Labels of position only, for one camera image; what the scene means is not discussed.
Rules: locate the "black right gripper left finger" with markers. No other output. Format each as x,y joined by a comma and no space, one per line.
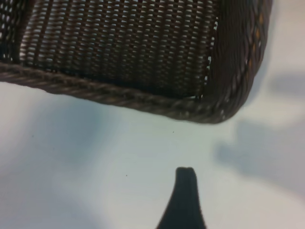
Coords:
177,210

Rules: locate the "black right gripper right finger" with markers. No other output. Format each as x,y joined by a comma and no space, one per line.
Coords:
194,210

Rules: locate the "dark brown wicker basket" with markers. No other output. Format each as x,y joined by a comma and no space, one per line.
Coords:
119,47

